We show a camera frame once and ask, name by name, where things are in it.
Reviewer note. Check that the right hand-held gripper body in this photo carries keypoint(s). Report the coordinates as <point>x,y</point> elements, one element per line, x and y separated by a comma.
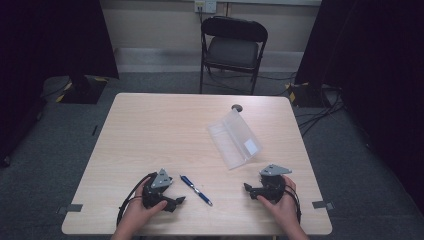
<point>274,186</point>

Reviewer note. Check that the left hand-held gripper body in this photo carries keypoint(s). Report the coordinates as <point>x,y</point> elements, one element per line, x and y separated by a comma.
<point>154,193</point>

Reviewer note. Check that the person's right hand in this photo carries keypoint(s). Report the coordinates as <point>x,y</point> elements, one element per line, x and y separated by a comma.
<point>283,210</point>

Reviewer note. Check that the person's left hand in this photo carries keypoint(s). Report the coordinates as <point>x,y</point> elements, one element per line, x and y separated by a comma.
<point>138,213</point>

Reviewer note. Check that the blue pen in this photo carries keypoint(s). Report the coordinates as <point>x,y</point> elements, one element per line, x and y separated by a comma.
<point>196,190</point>

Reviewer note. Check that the clear plastic pencil box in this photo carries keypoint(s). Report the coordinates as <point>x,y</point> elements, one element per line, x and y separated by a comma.
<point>235,140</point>

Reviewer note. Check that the grey tape strip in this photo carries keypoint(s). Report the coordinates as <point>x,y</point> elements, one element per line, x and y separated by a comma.
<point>70,208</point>
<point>322,205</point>

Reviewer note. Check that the black stand base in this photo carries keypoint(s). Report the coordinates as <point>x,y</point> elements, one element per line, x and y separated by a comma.
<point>83,90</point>
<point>308,95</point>

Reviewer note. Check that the black folding chair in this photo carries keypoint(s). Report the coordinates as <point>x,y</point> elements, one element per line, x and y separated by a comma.
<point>233,50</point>

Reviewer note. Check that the white wall outlet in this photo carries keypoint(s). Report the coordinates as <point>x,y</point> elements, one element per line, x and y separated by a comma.
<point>205,6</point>

